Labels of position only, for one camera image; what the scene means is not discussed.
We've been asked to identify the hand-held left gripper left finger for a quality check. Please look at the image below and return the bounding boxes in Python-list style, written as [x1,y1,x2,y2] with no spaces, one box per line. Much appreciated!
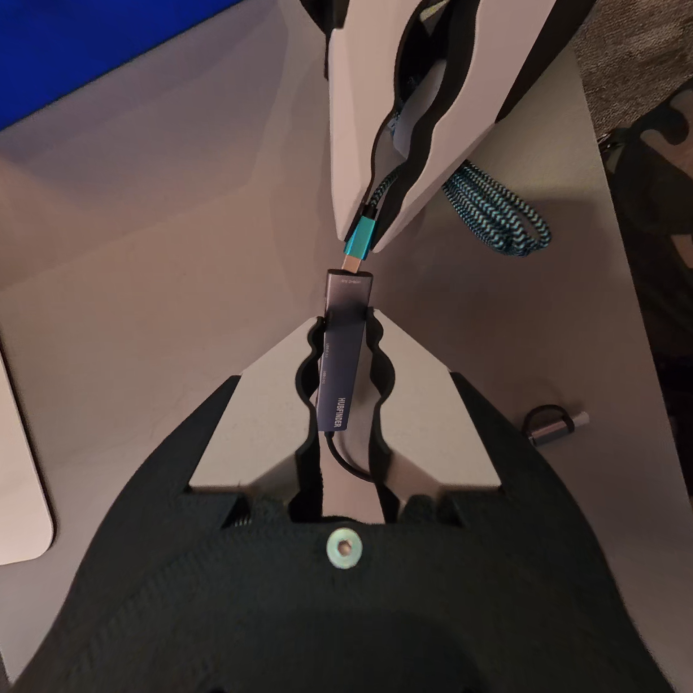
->
[189,315,326,504]

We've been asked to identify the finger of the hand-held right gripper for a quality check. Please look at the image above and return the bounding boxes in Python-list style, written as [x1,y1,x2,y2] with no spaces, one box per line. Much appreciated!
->
[374,0,577,254]
[329,0,418,241]

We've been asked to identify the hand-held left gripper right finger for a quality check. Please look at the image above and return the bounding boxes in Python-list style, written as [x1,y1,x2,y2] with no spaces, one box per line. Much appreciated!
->
[368,309,501,504]

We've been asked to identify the grey usb hub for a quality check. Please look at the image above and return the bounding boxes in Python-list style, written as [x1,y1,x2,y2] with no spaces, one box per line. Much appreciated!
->
[313,269,376,434]

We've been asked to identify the teal braided usb-c cable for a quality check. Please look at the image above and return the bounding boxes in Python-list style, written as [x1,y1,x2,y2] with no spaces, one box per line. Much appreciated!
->
[341,103,553,274]

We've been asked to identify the blue plastic bin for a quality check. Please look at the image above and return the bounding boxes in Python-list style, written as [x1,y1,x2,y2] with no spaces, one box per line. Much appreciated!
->
[0,0,321,132]

